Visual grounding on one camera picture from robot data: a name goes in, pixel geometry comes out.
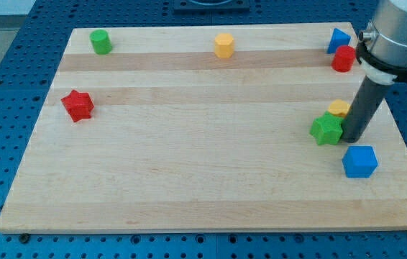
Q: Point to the yellow heart block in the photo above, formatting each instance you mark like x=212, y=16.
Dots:
x=339, y=108

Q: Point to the red cylinder block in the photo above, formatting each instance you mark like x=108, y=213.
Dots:
x=344, y=58

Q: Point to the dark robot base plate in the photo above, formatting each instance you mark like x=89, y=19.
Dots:
x=210, y=5

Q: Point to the yellow hexagon block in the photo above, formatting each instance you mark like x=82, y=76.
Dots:
x=224, y=45

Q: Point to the blue hexagon block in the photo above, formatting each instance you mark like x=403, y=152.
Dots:
x=359, y=161

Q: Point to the wooden board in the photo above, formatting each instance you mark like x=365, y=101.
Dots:
x=180, y=140

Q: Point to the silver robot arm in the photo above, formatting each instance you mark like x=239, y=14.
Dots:
x=382, y=54

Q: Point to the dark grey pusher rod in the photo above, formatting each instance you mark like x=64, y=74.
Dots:
x=364, y=105

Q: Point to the green star block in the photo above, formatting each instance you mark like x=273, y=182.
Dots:
x=327, y=129

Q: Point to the green cylinder block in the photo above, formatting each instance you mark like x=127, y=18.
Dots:
x=100, y=41

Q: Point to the blue triangle block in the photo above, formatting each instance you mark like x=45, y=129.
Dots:
x=338, y=38

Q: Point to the red star block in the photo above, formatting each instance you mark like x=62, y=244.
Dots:
x=78, y=105

